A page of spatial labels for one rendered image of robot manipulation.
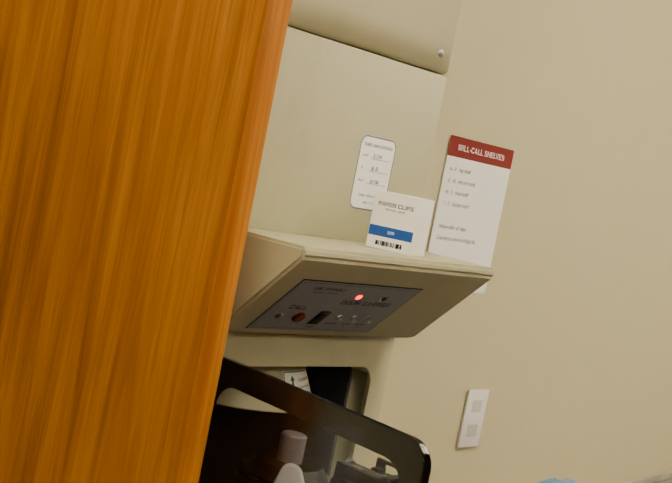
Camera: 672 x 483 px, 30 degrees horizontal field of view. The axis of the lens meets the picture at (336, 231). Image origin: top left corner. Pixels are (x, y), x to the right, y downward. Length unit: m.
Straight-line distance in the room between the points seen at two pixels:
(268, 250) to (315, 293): 0.08
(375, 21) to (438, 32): 0.11
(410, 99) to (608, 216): 1.40
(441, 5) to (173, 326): 0.52
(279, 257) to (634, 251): 1.82
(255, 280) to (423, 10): 0.40
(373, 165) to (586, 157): 1.30
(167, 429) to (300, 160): 0.32
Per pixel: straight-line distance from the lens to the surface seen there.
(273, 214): 1.25
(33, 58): 1.32
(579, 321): 2.73
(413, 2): 1.38
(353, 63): 1.31
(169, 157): 1.14
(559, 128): 2.51
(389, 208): 1.30
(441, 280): 1.32
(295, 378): 1.38
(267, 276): 1.15
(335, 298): 1.23
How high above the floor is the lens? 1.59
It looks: 3 degrees down
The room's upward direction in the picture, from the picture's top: 11 degrees clockwise
